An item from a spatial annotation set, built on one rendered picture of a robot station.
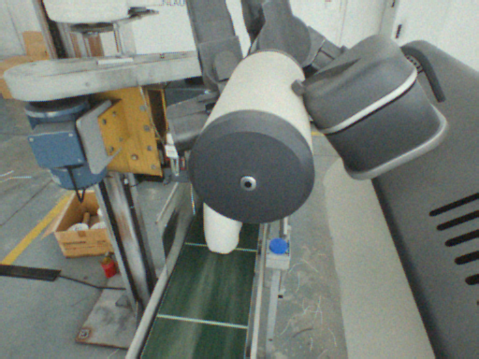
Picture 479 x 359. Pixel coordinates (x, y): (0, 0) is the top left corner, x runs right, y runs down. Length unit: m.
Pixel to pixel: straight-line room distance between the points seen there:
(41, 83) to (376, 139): 0.76
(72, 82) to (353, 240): 0.72
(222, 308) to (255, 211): 1.32
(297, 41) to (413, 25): 4.09
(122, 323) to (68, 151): 1.29
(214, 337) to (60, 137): 0.97
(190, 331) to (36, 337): 0.96
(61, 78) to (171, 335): 1.04
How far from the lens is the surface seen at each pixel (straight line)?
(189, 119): 0.46
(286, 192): 0.17
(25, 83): 0.88
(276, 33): 0.47
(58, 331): 2.11
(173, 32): 3.83
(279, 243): 1.08
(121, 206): 1.36
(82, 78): 0.87
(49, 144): 0.87
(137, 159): 1.11
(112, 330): 1.97
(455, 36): 5.41
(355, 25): 5.00
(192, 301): 1.52
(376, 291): 0.31
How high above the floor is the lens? 1.63
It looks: 35 degrees down
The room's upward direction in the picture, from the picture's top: straight up
